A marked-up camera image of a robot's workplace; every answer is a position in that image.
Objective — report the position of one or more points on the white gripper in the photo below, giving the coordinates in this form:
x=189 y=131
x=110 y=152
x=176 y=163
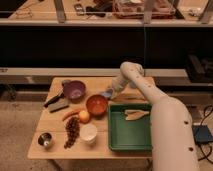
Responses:
x=118 y=85

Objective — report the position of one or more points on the blue sponge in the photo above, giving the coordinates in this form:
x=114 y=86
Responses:
x=107 y=94

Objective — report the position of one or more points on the orange wooden bowl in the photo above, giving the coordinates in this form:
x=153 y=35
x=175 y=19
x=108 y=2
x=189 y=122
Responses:
x=97 y=105

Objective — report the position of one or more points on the orange fruit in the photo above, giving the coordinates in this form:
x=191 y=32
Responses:
x=84 y=116

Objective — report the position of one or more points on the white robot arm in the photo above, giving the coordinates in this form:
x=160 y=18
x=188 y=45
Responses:
x=173 y=145

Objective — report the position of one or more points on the wooden spatula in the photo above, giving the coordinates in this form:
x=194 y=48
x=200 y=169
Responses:
x=134 y=114

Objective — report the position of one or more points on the purple plastic bowl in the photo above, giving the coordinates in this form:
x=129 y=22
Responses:
x=74 y=90

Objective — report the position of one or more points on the green plastic tray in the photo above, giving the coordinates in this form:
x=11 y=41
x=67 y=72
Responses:
x=126 y=135

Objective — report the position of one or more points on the white cup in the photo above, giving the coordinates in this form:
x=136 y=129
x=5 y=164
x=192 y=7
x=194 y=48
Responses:
x=88 y=133

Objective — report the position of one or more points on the orange carrot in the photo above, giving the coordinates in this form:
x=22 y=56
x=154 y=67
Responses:
x=71 y=113

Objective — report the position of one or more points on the wooden table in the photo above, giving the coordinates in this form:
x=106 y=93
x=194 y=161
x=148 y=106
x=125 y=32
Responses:
x=58 y=139

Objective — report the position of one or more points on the bunch of dark grapes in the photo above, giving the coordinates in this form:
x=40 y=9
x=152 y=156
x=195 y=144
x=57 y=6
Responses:
x=72 y=129

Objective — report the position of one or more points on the cluttered tray on shelf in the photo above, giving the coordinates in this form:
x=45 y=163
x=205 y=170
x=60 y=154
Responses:
x=136 y=8

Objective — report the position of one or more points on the black remote control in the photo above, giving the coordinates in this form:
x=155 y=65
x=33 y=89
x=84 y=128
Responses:
x=79 y=9

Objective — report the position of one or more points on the small steel cup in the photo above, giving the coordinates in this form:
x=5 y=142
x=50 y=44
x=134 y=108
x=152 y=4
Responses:
x=45 y=140

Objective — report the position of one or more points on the blue box on floor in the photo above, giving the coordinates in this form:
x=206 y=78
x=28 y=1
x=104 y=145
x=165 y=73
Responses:
x=202 y=134

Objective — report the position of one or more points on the eyeglasses on shelf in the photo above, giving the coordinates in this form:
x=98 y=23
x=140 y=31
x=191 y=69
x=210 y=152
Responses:
x=24 y=13

